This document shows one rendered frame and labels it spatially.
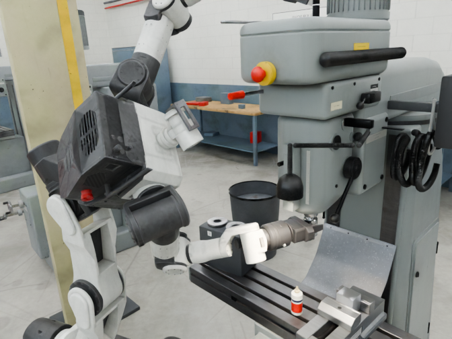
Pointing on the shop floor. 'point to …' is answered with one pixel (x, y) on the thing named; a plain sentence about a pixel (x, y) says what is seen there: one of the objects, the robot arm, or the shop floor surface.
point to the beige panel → (49, 102)
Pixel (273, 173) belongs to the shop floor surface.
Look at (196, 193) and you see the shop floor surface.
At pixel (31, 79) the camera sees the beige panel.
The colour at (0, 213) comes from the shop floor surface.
